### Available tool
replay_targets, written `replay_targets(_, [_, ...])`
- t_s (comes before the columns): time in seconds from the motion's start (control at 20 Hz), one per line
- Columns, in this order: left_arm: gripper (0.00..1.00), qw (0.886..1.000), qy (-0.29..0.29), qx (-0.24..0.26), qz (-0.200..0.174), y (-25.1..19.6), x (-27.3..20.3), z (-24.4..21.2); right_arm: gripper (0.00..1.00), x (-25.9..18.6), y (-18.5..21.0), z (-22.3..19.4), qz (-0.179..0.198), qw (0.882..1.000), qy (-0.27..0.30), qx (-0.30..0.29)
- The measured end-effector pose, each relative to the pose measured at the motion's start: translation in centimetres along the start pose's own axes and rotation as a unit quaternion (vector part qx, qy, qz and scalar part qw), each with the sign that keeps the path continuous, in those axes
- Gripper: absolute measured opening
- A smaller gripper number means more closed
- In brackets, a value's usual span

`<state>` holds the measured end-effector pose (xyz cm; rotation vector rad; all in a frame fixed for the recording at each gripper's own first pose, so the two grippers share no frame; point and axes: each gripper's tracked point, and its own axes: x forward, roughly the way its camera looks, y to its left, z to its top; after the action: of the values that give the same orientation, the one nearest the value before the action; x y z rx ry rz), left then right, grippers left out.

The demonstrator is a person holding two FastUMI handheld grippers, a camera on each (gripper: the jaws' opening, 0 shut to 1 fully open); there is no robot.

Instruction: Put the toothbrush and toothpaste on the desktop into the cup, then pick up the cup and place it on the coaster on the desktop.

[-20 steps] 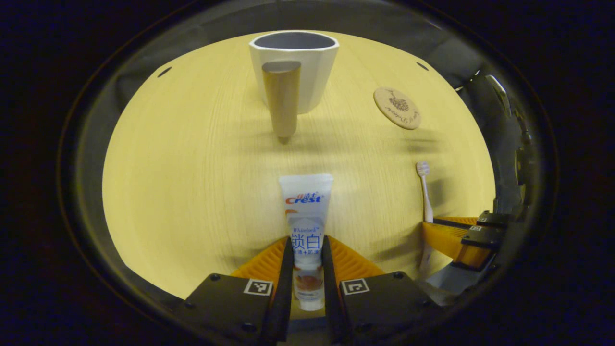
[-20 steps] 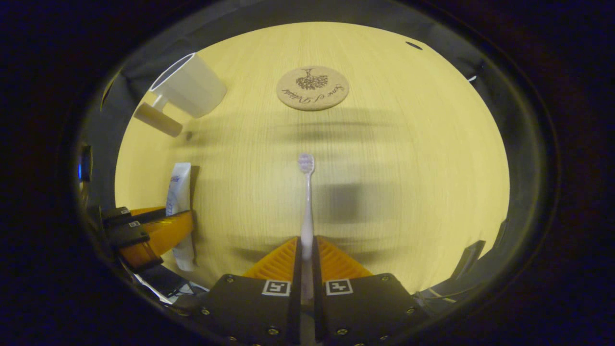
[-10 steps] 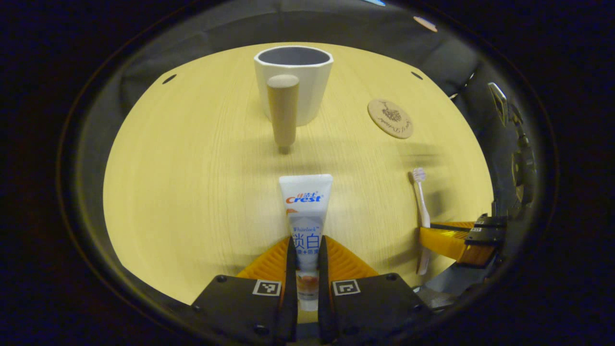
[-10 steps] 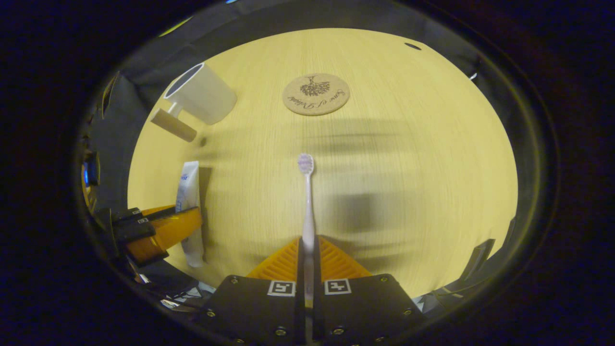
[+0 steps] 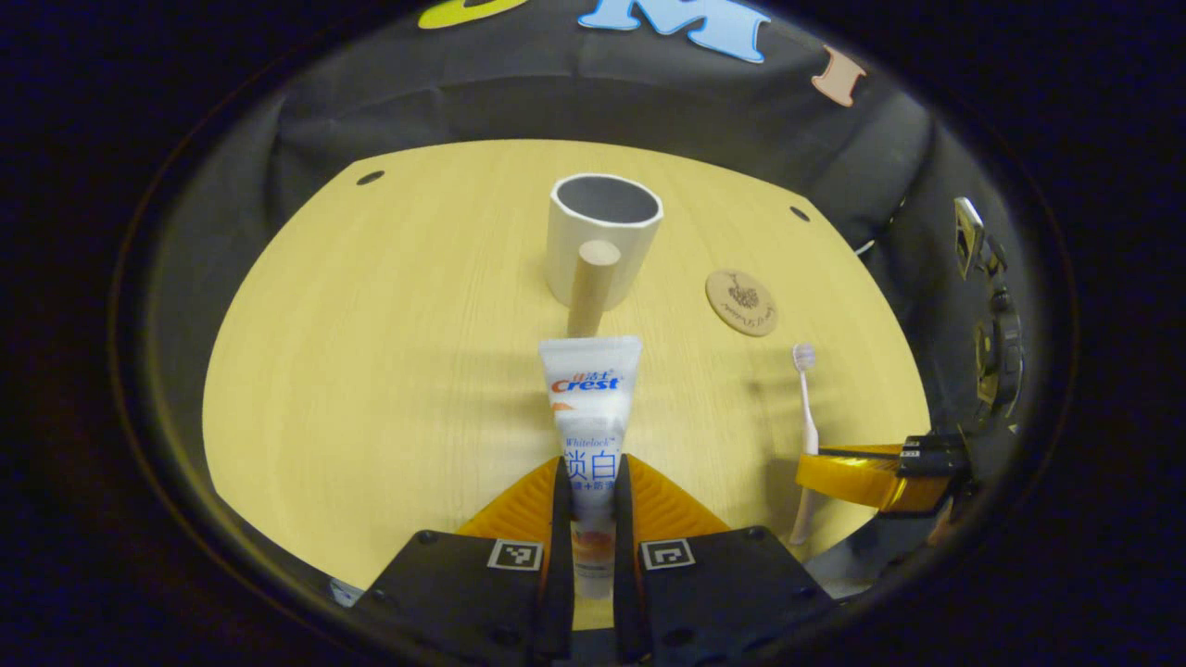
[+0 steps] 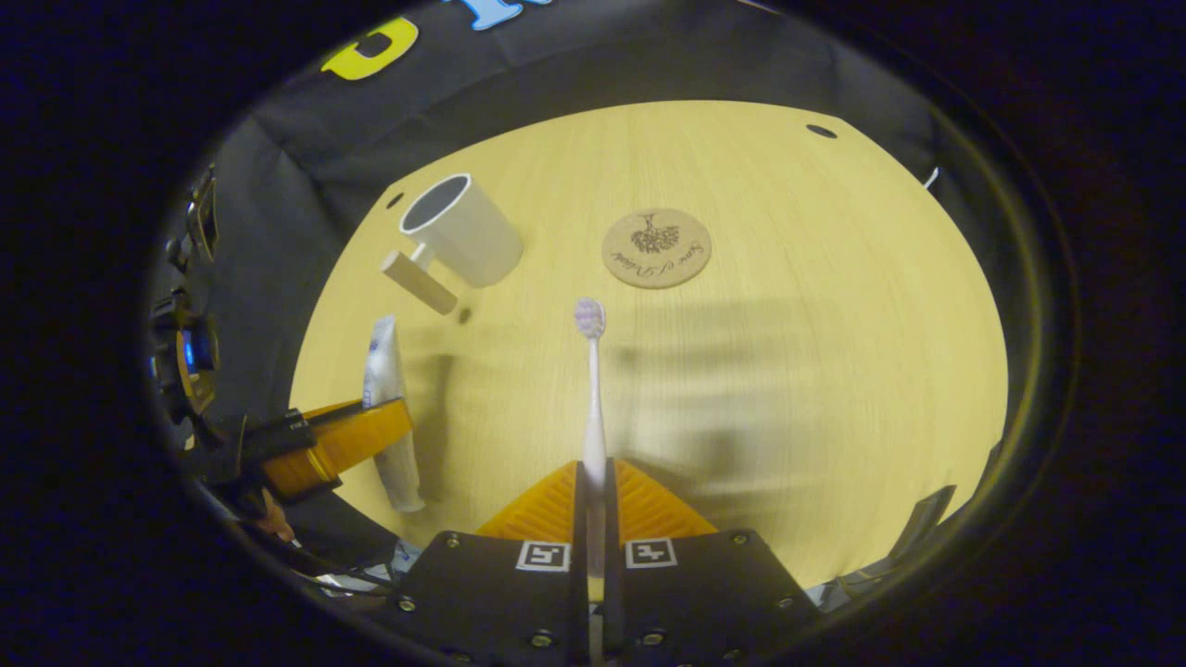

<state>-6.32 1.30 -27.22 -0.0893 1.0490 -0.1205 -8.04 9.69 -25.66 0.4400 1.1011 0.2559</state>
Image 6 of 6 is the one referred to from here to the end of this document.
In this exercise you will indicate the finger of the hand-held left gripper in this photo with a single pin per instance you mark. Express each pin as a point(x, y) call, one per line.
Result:
point(343, 445)

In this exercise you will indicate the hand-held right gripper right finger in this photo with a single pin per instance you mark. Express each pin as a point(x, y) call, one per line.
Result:
point(612, 519)

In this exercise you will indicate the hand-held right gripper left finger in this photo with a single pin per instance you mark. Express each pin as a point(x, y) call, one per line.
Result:
point(581, 519)

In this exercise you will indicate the white toothpaste tube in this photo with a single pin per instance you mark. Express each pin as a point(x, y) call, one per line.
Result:
point(383, 366)

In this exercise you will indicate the white toothbrush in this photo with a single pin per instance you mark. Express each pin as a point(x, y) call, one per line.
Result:
point(594, 417)

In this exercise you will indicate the round wooden coaster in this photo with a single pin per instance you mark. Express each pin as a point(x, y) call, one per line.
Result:
point(656, 248)

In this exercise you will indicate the black backdrop cloth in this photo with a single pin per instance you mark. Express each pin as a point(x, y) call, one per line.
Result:
point(306, 157)

